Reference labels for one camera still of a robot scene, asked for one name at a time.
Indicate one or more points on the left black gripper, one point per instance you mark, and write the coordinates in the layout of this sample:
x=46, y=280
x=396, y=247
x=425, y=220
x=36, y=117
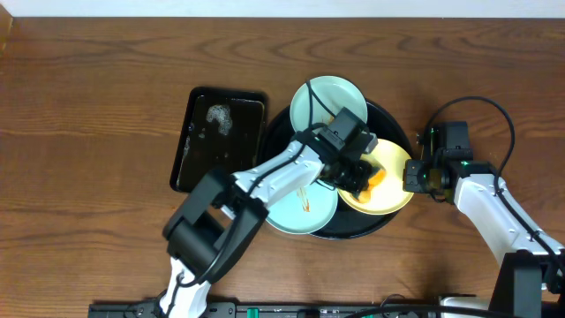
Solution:
x=353, y=177

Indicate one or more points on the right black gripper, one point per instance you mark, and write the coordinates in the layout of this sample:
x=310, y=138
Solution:
x=410, y=181

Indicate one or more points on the green and yellow sponge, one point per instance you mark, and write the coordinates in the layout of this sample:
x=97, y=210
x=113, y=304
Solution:
x=378, y=175

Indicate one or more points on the yellow plate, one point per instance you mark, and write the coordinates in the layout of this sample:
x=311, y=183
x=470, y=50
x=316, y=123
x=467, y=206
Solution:
x=389, y=196

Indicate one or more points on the light blue plate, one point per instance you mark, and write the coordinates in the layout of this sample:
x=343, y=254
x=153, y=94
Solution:
x=304, y=211
x=320, y=102

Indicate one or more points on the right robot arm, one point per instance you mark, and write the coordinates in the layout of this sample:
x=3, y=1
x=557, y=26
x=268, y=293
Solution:
x=530, y=282

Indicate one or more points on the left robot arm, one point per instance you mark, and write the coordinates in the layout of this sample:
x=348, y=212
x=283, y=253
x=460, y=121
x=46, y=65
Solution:
x=212, y=228

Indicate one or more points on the black round tray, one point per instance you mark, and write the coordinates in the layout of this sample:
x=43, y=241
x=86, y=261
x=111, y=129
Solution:
x=347, y=223

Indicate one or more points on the black rectangular water tray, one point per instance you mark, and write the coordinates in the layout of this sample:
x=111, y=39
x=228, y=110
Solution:
x=222, y=128

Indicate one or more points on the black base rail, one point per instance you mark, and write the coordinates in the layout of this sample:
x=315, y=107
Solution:
x=150, y=309

